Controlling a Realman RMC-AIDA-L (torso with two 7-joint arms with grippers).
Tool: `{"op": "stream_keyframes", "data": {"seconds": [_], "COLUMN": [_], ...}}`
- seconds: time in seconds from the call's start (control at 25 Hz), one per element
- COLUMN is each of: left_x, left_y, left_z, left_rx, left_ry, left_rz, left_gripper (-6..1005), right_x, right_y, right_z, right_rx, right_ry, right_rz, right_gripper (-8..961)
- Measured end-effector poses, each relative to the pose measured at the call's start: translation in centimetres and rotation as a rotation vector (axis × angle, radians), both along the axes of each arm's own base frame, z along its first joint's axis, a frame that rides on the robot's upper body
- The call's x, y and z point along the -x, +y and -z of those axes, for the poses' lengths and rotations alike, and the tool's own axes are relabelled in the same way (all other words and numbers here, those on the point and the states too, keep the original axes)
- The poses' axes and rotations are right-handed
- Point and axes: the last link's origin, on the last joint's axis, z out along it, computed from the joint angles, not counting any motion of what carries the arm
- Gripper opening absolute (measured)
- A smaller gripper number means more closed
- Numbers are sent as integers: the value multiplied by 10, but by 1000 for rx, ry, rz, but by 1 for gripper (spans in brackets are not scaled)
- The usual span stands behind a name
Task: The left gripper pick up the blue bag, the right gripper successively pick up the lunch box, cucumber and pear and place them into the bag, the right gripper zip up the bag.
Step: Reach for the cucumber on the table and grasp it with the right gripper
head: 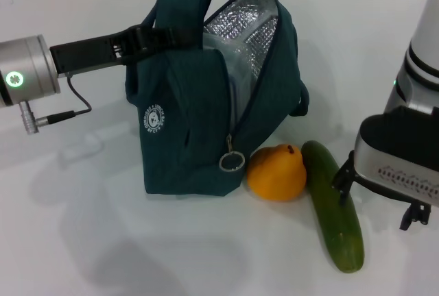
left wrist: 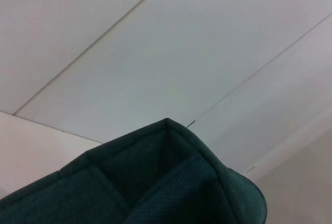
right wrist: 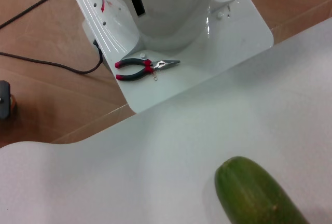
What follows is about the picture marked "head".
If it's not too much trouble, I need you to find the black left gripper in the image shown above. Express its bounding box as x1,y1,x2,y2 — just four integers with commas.
49,25,203,75

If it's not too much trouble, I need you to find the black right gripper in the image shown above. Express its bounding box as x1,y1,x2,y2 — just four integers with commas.
331,150,432,232

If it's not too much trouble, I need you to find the green cucumber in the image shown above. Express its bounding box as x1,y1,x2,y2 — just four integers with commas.
300,140,365,273

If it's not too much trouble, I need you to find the dark teal insulated lunch bag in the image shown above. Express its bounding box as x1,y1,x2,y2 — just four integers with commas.
126,0,309,197

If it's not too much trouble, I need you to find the orange yellow pear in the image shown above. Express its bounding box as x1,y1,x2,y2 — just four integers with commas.
246,143,307,202

